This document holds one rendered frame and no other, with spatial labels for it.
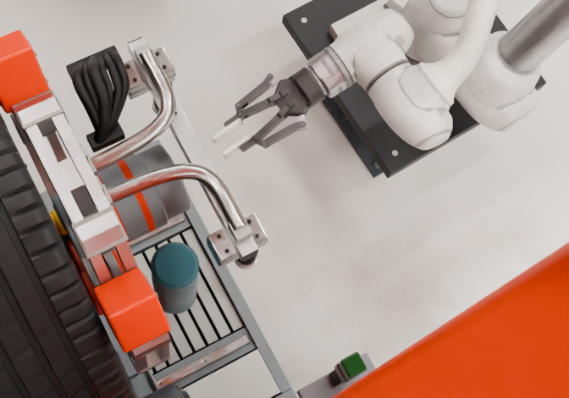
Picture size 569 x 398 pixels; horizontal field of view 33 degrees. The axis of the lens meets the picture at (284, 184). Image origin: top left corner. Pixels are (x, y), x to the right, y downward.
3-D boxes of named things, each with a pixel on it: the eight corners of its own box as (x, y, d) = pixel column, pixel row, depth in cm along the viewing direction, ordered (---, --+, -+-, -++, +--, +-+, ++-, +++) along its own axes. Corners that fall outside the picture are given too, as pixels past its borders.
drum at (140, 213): (52, 205, 172) (42, 180, 158) (159, 156, 177) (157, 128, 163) (86, 273, 168) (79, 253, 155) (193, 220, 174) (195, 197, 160)
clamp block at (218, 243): (205, 243, 160) (206, 234, 155) (252, 219, 162) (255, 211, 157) (219, 268, 159) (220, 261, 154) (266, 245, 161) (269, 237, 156)
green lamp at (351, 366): (336, 362, 184) (339, 360, 180) (354, 353, 185) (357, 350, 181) (346, 381, 183) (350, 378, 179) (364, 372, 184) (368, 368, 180)
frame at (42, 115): (24, 150, 195) (-30, 24, 144) (54, 136, 197) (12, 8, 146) (141, 386, 183) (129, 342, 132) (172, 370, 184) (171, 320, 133)
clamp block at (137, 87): (117, 77, 168) (115, 64, 163) (163, 57, 170) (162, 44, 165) (129, 101, 167) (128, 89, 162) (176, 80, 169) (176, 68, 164)
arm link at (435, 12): (429, -7, 239) (457, -50, 218) (473, 50, 237) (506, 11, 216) (380, 25, 235) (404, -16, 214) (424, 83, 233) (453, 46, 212)
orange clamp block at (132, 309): (91, 288, 139) (107, 318, 132) (140, 264, 141) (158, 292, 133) (107, 323, 143) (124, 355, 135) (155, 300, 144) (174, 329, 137)
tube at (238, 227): (94, 196, 152) (89, 174, 142) (201, 146, 157) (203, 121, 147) (143, 290, 148) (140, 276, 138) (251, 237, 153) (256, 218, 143)
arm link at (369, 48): (323, 35, 184) (361, 87, 180) (389, -10, 184) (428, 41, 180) (328, 54, 194) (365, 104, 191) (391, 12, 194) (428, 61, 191)
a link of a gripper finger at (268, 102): (290, 94, 186) (286, 87, 186) (237, 117, 186) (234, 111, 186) (291, 99, 190) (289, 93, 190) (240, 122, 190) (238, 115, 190)
